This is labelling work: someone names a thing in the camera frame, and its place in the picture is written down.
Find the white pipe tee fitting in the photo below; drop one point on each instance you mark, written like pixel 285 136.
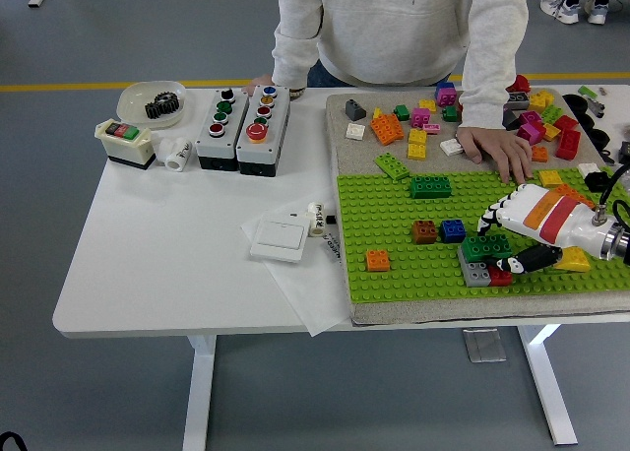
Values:
pixel 174 155

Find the white brick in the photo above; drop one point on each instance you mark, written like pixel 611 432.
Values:
pixel 588 169

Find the white printed label strip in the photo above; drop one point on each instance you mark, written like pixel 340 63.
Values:
pixel 333 246

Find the person's left hand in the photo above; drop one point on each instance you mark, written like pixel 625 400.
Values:
pixel 497 146

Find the blue 2x2 brick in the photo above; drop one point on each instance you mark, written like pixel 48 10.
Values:
pixel 453 230

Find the white table leg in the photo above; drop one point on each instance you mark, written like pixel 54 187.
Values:
pixel 199 392
pixel 546 387

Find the brown 2x2 brick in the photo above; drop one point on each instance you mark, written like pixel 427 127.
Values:
pixel 424 232

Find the cream red-green switch box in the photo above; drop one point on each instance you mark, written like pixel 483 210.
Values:
pixel 123 143

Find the dark grey slope brick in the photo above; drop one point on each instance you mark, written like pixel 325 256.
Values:
pixel 512 120
pixel 355 108

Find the orange 2x4 brick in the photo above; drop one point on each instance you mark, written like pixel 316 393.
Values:
pixel 573 192
pixel 540 154

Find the grey-brown mat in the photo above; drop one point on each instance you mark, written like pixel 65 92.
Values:
pixel 443 312

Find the grey four-button control box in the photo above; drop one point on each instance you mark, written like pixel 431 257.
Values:
pixel 216 143

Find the person's left forearm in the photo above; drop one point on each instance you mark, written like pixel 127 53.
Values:
pixel 487 91

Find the grey 2x4 brick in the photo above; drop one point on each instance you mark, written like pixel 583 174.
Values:
pixel 517 100
pixel 475 276

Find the small dark metal part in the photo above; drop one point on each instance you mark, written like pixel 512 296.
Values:
pixel 608 156

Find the pink 2x2 brick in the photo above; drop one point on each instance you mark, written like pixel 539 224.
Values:
pixel 421 117

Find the large yellow brick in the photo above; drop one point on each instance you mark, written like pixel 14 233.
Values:
pixel 541 100

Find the dark green 2x4 brick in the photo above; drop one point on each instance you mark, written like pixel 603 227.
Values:
pixel 431 186
pixel 485 246

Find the wide orange brick block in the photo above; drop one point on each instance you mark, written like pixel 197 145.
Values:
pixel 387 129

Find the black brick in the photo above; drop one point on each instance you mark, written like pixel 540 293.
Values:
pixel 598 181

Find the small white pipe coupling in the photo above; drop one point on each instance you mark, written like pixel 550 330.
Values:
pixel 316 218

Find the orange 2x2 brick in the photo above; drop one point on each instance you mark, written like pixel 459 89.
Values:
pixel 377 261

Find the white square tile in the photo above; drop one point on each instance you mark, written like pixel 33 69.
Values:
pixel 355 131
pixel 452 147

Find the magenta 2x2 brick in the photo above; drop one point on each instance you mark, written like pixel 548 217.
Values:
pixel 531 117
pixel 531 133
pixel 448 97

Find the small lime green block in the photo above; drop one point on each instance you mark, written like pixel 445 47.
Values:
pixel 587 91

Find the white oval bowl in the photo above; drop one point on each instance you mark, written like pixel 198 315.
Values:
pixel 133 96

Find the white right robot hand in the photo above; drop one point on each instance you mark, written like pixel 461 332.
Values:
pixel 556 219

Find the red 2x4 brick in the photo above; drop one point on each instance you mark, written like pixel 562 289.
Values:
pixel 497 277
pixel 569 144

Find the yellow 2x2 brick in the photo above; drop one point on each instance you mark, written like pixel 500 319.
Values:
pixel 550 177
pixel 427 105
pixel 417 136
pixel 417 151
pixel 552 132

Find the black square box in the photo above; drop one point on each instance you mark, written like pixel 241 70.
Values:
pixel 625 151

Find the person's right forearm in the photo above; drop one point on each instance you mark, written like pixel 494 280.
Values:
pixel 295 62

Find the person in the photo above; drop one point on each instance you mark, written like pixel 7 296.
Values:
pixel 566 5
pixel 394 27

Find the white wall switch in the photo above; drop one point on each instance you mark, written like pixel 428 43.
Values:
pixel 279 234

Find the tiny yellow brick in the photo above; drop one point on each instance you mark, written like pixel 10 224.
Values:
pixel 377 112

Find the pink flat tile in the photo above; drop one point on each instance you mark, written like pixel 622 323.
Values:
pixel 431 128

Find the red slope brick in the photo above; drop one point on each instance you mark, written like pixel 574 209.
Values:
pixel 519 83

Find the silver floor plate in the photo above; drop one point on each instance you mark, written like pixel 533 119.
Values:
pixel 484 345

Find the green 2x4 flat plate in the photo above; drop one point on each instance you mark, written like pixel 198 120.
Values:
pixel 392 167

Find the lime green brick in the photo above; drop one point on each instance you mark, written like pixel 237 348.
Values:
pixel 552 114

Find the grey emergency-stop button box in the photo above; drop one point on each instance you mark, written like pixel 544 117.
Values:
pixel 256 150

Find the white paper sheet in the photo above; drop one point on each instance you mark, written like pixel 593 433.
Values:
pixel 305 293

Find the person's right hand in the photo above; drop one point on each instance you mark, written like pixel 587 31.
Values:
pixel 256 84

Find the yellow curved slope brick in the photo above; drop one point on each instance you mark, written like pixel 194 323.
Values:
pixel 578 261

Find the small dark green brick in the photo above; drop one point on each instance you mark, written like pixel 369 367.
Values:
pixel 449 112
pixel 402 111

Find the lime green studded baseplate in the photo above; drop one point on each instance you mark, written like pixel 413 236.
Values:
pixel 418 274

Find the grey metal tool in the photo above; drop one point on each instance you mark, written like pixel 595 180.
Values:
pixel 596 106

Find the green square plate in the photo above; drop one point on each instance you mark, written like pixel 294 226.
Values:
pixel 622 197

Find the black gear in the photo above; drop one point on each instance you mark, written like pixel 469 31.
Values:
pixel 168 101
pixel 153 111

